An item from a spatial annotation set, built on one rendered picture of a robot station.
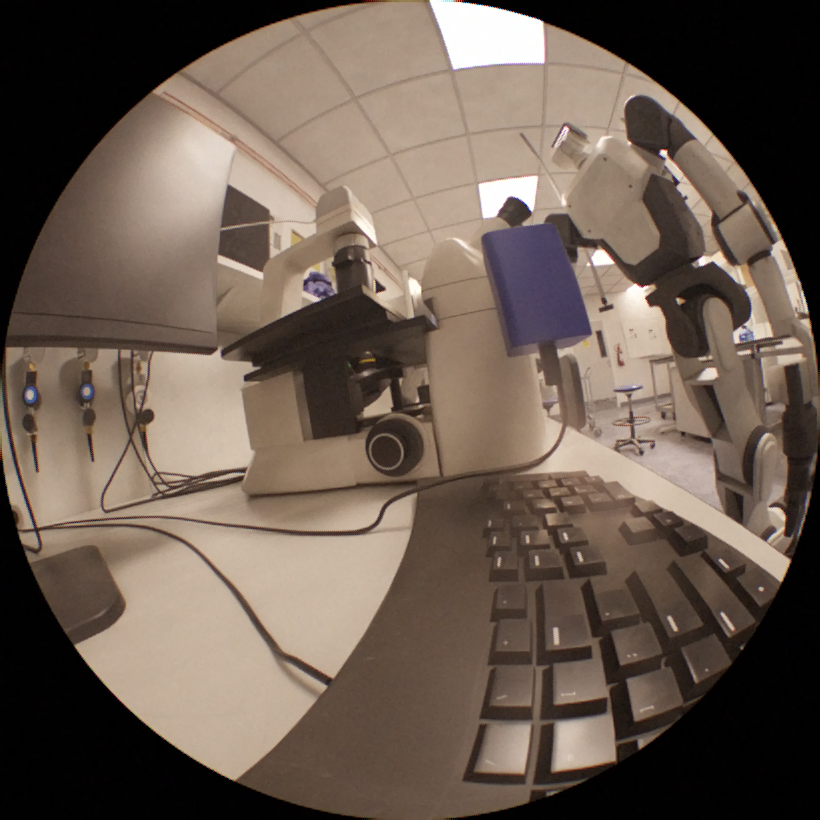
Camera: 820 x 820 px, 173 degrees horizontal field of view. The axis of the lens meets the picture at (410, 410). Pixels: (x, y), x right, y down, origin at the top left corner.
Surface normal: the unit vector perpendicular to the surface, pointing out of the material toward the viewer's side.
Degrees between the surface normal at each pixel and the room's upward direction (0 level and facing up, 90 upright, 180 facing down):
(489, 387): 90
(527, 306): 90
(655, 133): 103
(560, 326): 90
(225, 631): 0
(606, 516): 4
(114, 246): 86
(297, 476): 80
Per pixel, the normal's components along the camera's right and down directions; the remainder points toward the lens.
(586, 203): -0.91, 0.40
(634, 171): -0.65, 0.14
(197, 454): 0.94, -0.16
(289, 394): -0.30, 0.07
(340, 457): 0.02, 0.01
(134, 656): -0.18, -0.98
